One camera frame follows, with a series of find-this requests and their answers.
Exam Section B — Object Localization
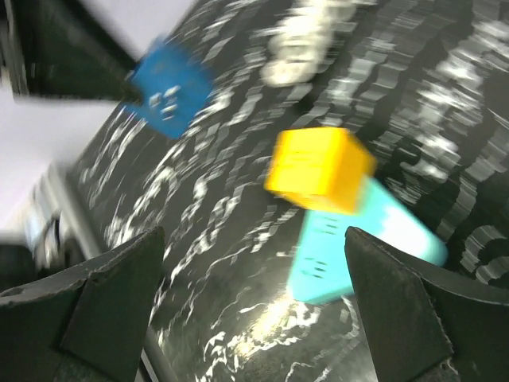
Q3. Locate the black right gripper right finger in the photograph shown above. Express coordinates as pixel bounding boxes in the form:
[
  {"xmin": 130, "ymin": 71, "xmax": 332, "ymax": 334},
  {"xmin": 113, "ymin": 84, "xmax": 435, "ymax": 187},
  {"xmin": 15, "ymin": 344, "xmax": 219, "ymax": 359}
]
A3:
[{"xmin": 345, "ymin": 227, "xmax": 508, "ymax": 381}]

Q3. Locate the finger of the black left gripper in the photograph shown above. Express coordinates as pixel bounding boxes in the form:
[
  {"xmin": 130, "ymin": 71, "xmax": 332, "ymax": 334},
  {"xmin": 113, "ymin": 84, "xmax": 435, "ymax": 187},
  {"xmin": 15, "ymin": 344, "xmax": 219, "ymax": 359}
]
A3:
[{"xmin": 1, "ymin": 1, "xmax": 139, "ymax": 103}]

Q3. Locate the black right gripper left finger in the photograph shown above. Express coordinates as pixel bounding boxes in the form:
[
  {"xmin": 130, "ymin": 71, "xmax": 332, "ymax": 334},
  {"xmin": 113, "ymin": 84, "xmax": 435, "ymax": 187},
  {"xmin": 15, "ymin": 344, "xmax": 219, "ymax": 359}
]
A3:
[{"xmin": 1, "ymin": 227, "xmax": 165, "ymax": 381}]

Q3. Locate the teal triangular power strip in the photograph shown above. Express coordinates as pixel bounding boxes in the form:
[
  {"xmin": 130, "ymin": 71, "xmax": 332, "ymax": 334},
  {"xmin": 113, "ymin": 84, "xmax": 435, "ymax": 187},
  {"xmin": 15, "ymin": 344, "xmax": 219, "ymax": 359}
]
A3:
[{"xmin": 287, "ymin": 179, "xmax": 448, "ymax": 305}]

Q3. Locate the blue cube socket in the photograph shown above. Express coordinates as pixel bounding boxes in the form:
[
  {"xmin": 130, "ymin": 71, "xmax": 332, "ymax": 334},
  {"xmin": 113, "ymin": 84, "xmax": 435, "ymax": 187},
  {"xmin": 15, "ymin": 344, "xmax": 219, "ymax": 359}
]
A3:
[{"xmin": 124, "ymin": 38, "xmax": 213, "ymax": 139}]

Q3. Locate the yellow cube socket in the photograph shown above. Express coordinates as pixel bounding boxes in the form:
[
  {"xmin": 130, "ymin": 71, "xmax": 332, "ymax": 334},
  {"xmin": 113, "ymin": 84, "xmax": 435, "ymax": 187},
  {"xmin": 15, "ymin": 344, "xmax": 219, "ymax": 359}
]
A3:
[{"xmin": 264, "ymin": 127, "xmax": 376, "ymax": 215}]

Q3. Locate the white coiled cord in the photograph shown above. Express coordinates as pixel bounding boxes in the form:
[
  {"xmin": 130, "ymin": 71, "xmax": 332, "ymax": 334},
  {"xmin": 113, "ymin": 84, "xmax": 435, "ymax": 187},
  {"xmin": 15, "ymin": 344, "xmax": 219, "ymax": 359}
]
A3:
[{"xmin": 260, "ymin": 0, "xmax": 359, "ymax": 88}]

